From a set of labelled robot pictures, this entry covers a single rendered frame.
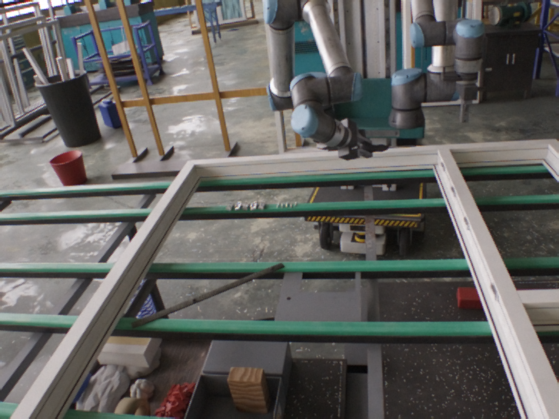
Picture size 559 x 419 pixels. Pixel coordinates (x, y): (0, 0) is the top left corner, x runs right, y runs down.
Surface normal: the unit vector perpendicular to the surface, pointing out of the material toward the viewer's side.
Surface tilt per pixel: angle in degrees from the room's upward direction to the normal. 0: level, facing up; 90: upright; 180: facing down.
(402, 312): 0
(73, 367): 90
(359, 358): 0
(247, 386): 90
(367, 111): 90
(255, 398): 90
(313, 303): 0
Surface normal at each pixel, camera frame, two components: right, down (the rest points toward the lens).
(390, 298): -0.12, -0.85
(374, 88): -0.29, 0.52
